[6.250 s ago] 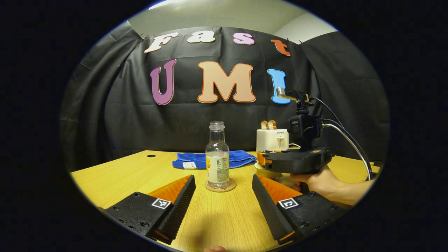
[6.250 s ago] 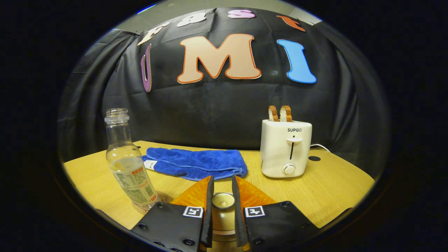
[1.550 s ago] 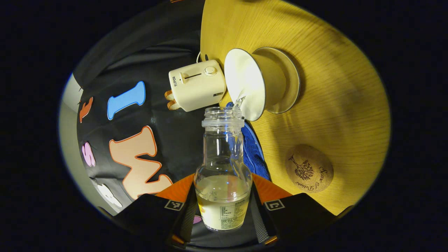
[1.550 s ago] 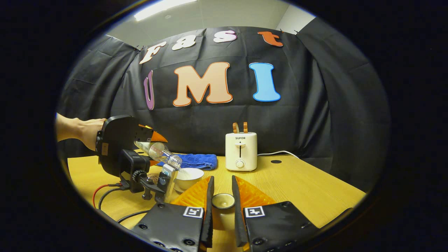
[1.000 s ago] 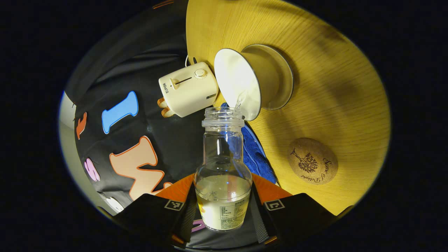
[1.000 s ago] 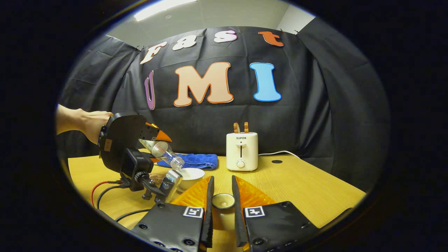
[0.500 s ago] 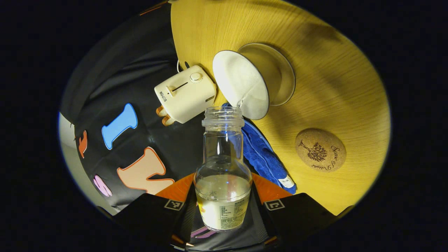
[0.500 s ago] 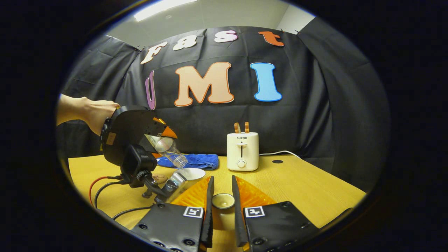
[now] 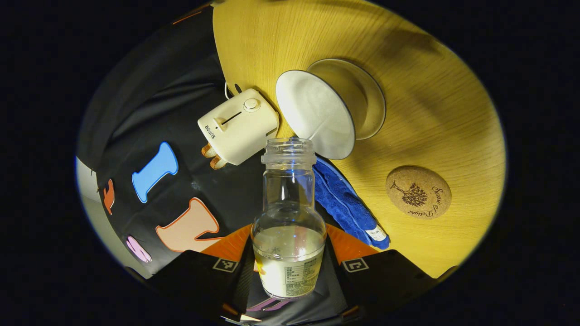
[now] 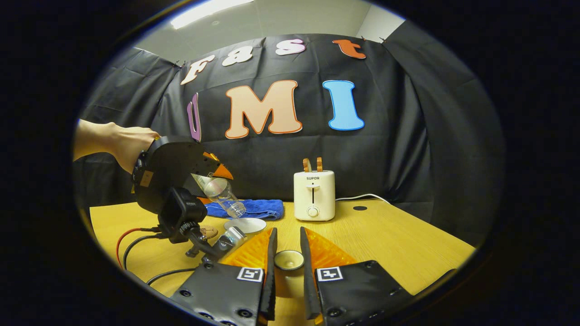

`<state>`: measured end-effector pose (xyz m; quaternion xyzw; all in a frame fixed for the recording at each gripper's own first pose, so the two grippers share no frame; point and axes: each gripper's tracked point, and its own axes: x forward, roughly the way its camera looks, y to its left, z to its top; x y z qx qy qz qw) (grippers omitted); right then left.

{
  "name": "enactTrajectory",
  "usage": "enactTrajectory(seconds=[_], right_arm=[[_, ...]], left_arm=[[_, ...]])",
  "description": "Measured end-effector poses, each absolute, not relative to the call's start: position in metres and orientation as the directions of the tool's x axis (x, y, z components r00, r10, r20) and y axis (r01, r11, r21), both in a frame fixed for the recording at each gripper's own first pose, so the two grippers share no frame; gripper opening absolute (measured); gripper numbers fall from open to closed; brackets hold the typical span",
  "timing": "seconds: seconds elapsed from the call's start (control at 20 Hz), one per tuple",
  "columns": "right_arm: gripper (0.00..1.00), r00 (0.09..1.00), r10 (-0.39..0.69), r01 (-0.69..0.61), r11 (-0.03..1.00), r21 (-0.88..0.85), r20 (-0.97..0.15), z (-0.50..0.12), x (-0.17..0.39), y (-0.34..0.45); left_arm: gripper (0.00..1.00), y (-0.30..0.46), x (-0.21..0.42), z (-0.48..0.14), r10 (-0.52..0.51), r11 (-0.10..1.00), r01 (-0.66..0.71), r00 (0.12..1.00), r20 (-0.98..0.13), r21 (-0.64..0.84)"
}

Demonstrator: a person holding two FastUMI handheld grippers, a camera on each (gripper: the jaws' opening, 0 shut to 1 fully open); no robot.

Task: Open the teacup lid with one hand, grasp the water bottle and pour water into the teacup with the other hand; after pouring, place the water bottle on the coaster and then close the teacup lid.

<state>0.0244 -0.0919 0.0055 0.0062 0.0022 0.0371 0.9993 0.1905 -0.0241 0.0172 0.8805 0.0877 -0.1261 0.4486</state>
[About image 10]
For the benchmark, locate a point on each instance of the black backdrop cloth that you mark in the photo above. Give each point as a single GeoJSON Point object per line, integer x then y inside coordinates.
{"type": "Point", "coordinates": [385, 149]}

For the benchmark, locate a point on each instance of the pale yellow teacup lid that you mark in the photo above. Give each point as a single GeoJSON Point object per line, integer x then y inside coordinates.
{"type": "Point", "coordinates": [288, 261]}

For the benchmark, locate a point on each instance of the clear water bottle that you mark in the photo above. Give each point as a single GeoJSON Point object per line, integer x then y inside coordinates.
{"type": "Point", "coordinates": [222, 194]}

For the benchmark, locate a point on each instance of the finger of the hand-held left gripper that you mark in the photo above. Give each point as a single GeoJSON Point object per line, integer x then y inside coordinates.
{"type": "Point", "coordinates": [205, 199]}
{"type": "Point", "coordinates": [211, 166]}

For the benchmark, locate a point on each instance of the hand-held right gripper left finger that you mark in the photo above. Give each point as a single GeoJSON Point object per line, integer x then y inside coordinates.
{"type": "Point", "coordinates": [270, 280]}

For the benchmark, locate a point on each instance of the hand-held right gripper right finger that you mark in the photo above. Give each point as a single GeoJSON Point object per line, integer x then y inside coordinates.
{"type": "Point", "coordinates": [308, 285]}

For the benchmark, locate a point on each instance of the blue towel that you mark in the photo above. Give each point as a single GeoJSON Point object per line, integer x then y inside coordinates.
{"type": "Point", "coordinates": [263, 209]}

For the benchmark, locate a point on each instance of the white toaster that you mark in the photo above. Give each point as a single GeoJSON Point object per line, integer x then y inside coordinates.
{"type": "Point", "coordinates": [312, 194]}

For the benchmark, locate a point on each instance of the pale yellow teacup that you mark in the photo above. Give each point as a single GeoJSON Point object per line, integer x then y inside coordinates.
{"type": "Point", "coordinates": [247, 225]}

